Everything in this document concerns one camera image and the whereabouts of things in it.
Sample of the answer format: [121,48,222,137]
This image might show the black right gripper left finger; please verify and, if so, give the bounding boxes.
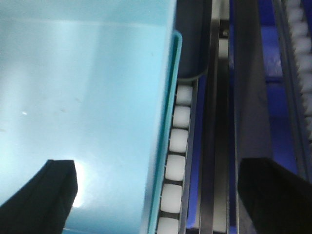
[0,160,78,234]

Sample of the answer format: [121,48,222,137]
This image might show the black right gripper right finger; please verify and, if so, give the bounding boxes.
[237,157,312,234]

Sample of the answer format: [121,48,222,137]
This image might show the light blue bin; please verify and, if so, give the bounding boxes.
[0,0,182,234]

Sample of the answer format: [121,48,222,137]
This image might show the steel divider strip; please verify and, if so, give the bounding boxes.
[233,0,273,234]

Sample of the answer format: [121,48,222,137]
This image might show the white roller track right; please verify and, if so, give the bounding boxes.
[156,84,193,234]

